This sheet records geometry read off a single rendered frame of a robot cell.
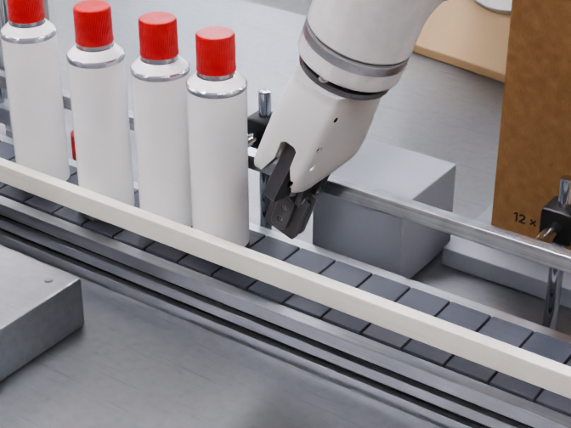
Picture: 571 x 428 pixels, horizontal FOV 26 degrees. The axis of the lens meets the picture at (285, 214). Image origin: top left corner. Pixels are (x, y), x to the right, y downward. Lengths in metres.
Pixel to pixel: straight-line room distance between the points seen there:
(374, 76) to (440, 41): 0.75
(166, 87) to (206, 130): 0.06
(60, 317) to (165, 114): 0.20
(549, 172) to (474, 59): 0.51
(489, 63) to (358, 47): 0.72
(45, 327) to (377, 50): 0.38
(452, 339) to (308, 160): 0.18
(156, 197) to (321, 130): 0.23
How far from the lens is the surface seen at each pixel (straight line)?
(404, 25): 0.90
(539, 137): 1.13
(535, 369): 0.94
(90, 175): 1.15
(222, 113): 1.04
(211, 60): 1.03
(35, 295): 1.08
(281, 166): 0.97
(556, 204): 1.03
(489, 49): 1.63
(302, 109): 0.94
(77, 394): 1.04
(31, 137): 1.21
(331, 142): 0.96
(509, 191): 1.17
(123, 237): 1.15
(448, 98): 1.55
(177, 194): 1.12
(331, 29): 0.91
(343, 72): 0.92
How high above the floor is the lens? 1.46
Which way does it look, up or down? 29 degrees down
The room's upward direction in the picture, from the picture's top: straight up
